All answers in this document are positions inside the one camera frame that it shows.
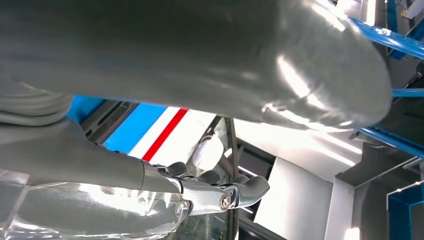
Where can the blue metal shelf rack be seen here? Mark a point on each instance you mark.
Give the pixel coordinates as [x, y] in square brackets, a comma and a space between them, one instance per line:
[139, 126]

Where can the white car with red stripe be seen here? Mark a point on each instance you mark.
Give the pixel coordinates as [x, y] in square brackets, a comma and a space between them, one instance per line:
[192, 132]

